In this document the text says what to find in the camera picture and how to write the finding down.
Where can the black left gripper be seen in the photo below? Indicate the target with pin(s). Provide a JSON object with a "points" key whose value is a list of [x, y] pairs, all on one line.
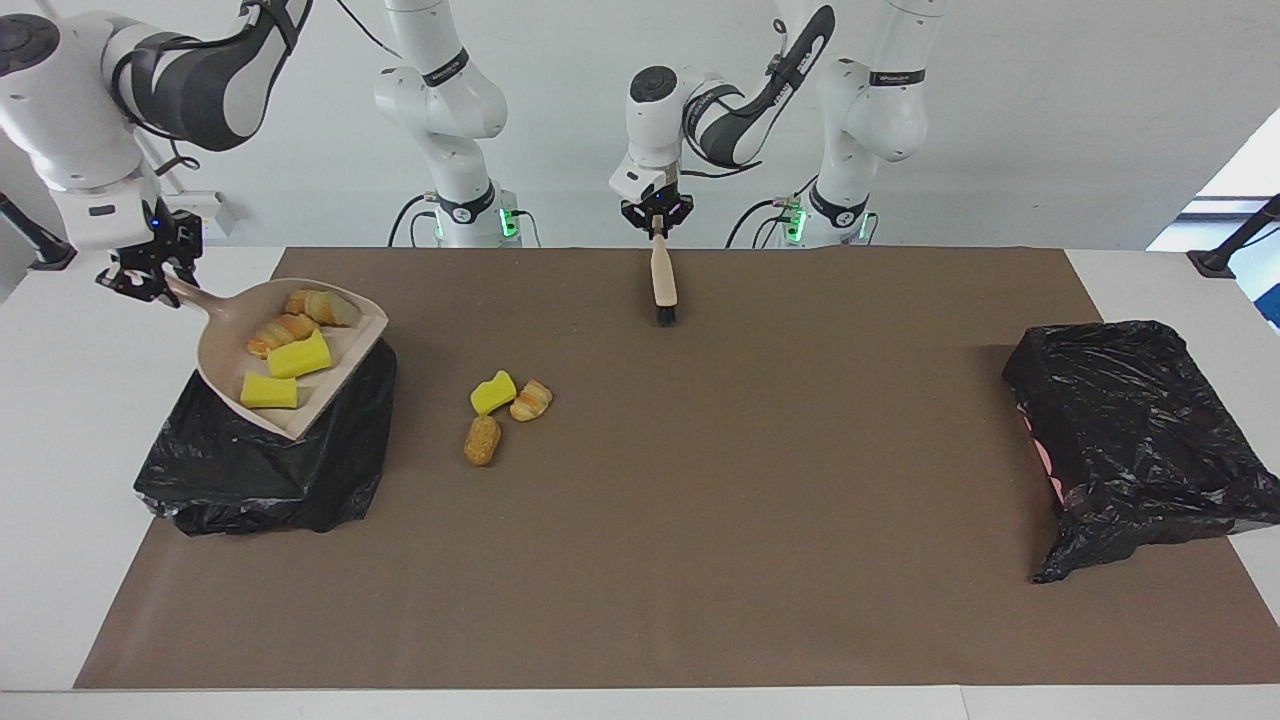
{"points": [[656, 206]]}

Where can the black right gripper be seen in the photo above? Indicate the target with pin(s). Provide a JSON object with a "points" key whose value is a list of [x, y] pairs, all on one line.
{"points": [[165, 238]]}

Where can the beige hand brush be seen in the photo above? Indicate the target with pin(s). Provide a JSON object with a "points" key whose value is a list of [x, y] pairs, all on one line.
{"points": [[663, 280]]}

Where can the beige plastic dustpan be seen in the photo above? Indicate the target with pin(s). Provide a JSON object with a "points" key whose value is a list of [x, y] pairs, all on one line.
{"points": [[225, 348]]}

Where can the orange striped bread piece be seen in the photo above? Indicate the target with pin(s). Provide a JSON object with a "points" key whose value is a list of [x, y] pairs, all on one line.
{"points": [[532, 401], [275, 333]]}

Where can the small yellow sponge piece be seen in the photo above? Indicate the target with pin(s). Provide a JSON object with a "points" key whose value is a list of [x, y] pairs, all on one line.
{"points": [[268, 391]]}

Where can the notched yellow sponge piece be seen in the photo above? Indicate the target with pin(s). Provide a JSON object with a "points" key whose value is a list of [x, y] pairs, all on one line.
{"points": [[300, 358]]}

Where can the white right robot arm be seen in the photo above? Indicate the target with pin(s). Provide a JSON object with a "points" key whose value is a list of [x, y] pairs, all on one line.
{"points": [[60, 100]]}

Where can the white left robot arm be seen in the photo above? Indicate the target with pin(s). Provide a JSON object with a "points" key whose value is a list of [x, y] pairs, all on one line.
{"points": [[860, 110]]}

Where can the pink bin with black bag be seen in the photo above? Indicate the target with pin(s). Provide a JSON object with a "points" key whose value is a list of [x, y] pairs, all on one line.
{"points": [[1130, 430]]}

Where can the black clamp stand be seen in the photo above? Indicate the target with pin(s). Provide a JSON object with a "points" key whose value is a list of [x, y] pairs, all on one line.
{"points": [[1215, 262], [50, 255]]}

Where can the brown table mat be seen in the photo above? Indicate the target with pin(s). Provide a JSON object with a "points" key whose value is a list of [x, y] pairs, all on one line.
{"points": [[700, 550]]}

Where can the white wall outlet box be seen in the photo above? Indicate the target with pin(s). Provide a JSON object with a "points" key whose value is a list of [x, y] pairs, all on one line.
{"points": [[215, 215]]}

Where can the window with grey frame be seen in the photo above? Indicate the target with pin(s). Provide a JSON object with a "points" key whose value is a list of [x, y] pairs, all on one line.
{"points": [[1250, 170]]}

